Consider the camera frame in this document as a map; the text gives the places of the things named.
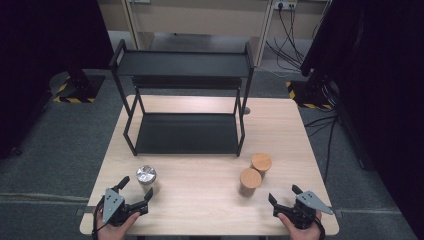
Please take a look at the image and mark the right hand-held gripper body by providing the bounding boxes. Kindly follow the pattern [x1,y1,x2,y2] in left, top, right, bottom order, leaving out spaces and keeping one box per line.
[272,190,335,231]

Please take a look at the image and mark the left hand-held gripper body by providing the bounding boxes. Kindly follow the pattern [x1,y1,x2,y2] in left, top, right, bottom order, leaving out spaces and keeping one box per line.
[102,188,149,228]

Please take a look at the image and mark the glass jar with silver lid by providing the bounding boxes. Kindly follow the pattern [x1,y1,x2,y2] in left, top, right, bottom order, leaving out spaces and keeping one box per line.
[134,164,161,196]

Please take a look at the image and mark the glass jar with wooden lid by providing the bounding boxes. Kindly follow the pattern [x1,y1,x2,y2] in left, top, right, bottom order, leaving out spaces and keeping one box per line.
[250,152,274,180]
[238,167,263,199]

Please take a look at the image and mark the black metal shelf rack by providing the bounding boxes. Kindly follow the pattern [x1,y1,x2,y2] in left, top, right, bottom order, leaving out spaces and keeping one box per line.
[108,38,256,158]

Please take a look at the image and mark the person's right hand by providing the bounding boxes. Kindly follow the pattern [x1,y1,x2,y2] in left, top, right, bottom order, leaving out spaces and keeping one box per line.
[276,212,324,240]

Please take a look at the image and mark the person's left hand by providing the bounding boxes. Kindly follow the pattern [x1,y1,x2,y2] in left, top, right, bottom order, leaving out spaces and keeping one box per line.
[94,206,141,240]

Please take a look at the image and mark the striped black stand base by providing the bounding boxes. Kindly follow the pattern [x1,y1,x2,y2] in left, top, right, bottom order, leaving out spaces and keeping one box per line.
[49,66,106,105]
[285,72,335,111]

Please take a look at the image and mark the black curtain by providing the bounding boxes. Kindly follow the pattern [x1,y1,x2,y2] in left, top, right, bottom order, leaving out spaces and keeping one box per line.
[299,0,424,240]
[0,0,115,160]

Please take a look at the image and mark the white power strip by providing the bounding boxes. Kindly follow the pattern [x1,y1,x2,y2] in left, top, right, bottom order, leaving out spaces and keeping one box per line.
[273,0,299,11]

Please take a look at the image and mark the left hand-held gripper cable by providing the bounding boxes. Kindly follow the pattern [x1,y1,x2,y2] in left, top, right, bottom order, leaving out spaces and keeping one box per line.
[91,199,106,240]

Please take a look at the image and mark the hand-held gripper cable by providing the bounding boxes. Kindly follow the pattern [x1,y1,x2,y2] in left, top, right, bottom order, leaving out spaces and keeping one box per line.
[91,199,106,240]
[313,215,327,240]

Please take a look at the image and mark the right hand-held gripper cable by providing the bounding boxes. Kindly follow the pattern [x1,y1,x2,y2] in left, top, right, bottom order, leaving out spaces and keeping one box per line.
[313,215,327,240]

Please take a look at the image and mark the black floor cables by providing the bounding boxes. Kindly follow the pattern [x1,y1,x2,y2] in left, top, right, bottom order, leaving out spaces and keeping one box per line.
[303,112,340,185]

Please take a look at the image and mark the black cable bundle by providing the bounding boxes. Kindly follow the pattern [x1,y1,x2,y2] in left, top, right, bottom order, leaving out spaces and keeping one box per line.
[265,5,332,73]

